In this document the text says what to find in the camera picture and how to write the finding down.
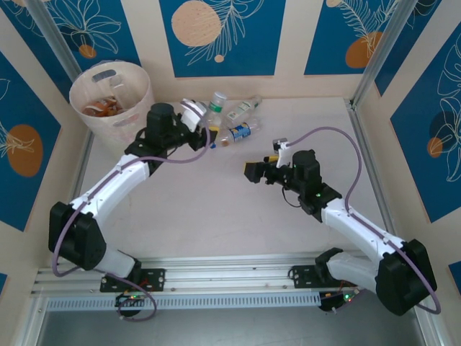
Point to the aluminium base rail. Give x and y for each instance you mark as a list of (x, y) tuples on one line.
[(230, 274)]

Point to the clear bottle bird label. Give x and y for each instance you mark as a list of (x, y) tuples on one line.
[(217, 106)]

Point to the small circuit board with LEDs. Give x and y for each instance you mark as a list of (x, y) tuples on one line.
[(131, 299), (335, 301)]

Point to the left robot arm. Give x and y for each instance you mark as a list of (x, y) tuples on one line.
[(108, 187)]

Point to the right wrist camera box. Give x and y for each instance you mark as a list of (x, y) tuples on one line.
[(284, 153)]

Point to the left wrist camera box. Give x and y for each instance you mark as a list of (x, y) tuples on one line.
[(192, 113)]

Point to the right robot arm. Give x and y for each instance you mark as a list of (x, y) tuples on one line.
[(363, 227)]

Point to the clear bottle blue Pepsi label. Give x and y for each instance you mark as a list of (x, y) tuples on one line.
[(239, 132)]

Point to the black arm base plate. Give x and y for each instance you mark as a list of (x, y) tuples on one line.
[(158, 279), (300, 275)]

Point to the white ribbed plastic bin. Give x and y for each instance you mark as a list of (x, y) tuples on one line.
[(104, 138)]

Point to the clear bottle green white label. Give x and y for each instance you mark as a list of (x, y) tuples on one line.
[(240, 110)]

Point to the aluminium corner post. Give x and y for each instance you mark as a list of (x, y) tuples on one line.
[(381, 47), (43, 21)]

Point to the orange label plastic bottle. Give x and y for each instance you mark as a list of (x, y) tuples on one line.
[(106, 110)]

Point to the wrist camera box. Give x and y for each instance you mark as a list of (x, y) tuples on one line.
[(192, 113), (284, 153)]

